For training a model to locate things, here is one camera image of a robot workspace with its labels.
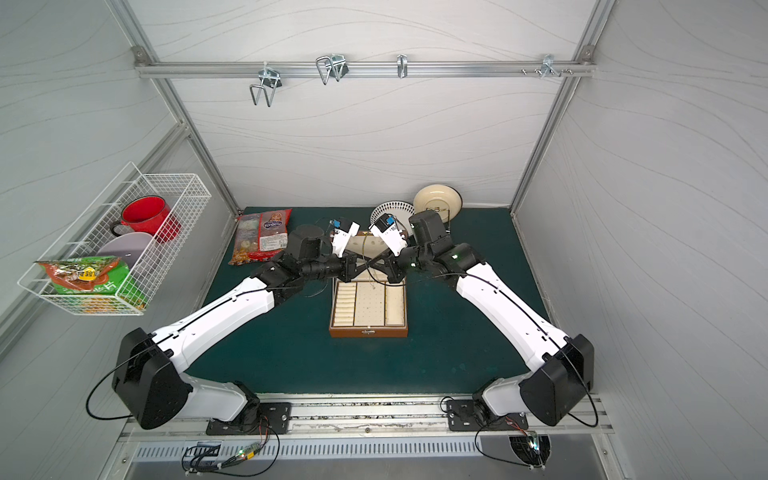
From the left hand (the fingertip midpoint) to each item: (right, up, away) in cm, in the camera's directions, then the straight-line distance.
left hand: (374, 263), depth 73 cm
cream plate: (+23, +20, +30) cm, 42 cm away
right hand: (0, +1, -1) cm, 1 cm away
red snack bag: (-44, +6, +33) cm, 55 cm away
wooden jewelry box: (-3, -14, +15) cm, 21 cm away
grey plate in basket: (-54, +5, -9) cm, 55 cm away
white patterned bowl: (+7, +17, +45) cm, 49 cm away
